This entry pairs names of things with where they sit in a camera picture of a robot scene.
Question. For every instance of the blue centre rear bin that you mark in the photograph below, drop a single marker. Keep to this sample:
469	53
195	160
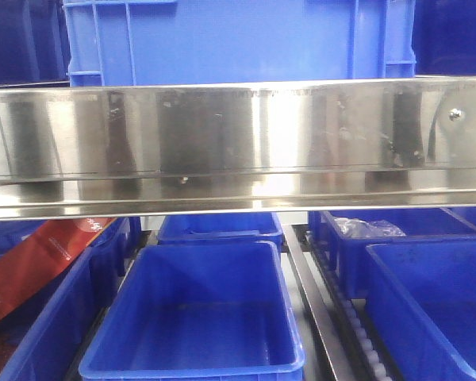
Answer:
224	227

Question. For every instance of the blue bin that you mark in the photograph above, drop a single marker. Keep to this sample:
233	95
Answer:
199	312
422	302
224	227
40	339
348	256

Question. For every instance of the crumpled clear plastic bag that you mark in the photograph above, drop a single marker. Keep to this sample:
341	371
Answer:
356	228

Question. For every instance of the blue right rear bin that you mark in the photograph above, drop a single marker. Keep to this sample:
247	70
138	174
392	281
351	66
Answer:
348	256

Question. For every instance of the blue centre front bin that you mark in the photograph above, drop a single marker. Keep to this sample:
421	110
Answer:
199	312

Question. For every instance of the red packaging bag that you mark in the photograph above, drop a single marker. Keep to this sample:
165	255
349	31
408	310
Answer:
36	261

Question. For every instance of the large blue upper crate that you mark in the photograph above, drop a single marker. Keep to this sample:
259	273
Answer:
125	43

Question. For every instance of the white roller track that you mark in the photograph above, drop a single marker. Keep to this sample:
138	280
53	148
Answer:
368	358

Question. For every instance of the blue left front bin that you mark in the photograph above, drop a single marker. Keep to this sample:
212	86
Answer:
40	339

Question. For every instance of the blue right front bin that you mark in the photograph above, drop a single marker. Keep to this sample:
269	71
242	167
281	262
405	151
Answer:
422	302

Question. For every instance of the dark blue upper left crate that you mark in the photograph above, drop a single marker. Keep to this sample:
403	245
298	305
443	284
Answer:
33	42

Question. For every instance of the dark blue crate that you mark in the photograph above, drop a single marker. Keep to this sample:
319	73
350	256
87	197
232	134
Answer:
444	37
33	42

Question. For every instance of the dark blue upper right crate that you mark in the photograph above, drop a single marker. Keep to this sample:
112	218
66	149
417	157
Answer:
444	37

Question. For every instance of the stainless steel shelf rail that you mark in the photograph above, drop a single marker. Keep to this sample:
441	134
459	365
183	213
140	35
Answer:
284	146

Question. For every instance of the steel shelf divider rail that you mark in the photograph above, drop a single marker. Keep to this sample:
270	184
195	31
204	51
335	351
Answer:
326	358

